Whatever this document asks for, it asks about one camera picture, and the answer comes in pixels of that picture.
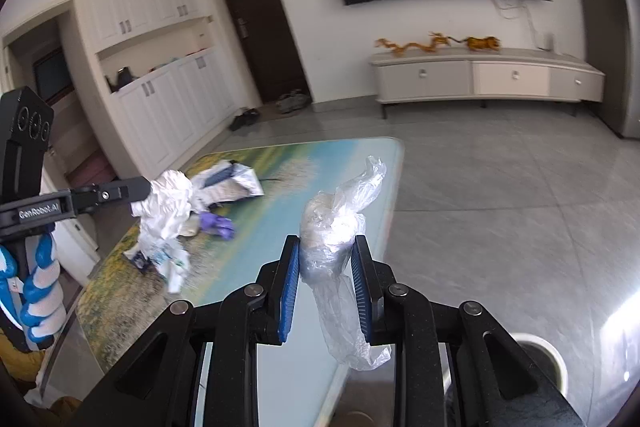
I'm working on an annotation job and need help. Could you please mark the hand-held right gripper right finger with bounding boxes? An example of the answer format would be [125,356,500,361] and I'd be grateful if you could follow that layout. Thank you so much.
[349,234,586,427]

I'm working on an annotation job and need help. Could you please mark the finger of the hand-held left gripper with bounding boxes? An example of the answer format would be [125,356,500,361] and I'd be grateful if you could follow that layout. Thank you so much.
[69,176,153,218]

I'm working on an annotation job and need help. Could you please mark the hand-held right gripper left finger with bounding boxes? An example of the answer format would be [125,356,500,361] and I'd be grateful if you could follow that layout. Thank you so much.
[70,234,306,427]

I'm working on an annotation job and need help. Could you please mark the white plastic bag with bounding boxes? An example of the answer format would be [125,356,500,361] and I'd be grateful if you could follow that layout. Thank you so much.
[130,169,196,294]

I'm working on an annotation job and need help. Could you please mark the clear plastic bag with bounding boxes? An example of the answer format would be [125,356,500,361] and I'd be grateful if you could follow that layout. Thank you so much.
[298,154,392,372]

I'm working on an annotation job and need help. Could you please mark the white rimmed trash bin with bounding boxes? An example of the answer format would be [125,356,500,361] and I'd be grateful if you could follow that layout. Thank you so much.
[510,332,568,395]

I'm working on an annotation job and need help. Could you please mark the person's left forearm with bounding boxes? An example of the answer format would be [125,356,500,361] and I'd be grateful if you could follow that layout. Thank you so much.
[0,332,81,427]

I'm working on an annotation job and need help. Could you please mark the person's left hand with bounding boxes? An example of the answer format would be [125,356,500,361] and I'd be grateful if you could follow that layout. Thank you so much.
[0,234,69,353]

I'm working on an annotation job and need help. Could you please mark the pink bench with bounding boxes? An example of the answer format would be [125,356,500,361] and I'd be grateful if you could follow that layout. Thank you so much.
[67,154,118,188]

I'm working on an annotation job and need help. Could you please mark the dark blue packet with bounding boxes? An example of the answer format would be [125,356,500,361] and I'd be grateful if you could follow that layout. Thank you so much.
[127,249,153,277]

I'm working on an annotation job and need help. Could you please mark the purple glove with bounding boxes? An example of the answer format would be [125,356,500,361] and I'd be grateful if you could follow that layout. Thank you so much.
[199,213,235,239]

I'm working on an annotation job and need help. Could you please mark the black bag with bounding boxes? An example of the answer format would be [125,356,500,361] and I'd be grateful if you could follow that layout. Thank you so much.
[105,67,135,94]

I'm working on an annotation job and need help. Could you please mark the silver white packet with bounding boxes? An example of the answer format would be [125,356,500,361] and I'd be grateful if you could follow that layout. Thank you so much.
[192,161,265,210]

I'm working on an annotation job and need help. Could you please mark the black shoes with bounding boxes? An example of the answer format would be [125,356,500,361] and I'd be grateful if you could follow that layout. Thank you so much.
[229,107,261,131]

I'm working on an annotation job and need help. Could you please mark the grey slippers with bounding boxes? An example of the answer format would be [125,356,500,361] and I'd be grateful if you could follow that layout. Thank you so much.
[276,92,308,114]

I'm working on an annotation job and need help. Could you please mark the dark brown door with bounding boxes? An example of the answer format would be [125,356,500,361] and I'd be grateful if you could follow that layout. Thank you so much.
[215,0,312,105]

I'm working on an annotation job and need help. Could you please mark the white television cabinet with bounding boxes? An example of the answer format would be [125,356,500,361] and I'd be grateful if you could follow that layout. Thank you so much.
[370,47,606,120]

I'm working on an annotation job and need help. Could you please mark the orange dragon ornament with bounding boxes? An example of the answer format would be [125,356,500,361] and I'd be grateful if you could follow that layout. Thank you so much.
[376,32,466,56]

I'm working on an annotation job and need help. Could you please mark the orange tiger ornament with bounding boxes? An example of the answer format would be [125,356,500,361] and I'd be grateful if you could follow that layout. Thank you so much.
[466,36,502,52]

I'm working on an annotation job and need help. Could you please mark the white wall cabinet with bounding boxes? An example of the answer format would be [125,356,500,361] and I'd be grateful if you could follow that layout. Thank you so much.
[75,0,236,178]

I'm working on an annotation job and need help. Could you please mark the white cables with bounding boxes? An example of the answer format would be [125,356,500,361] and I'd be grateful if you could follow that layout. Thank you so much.
[495,0,543,48]

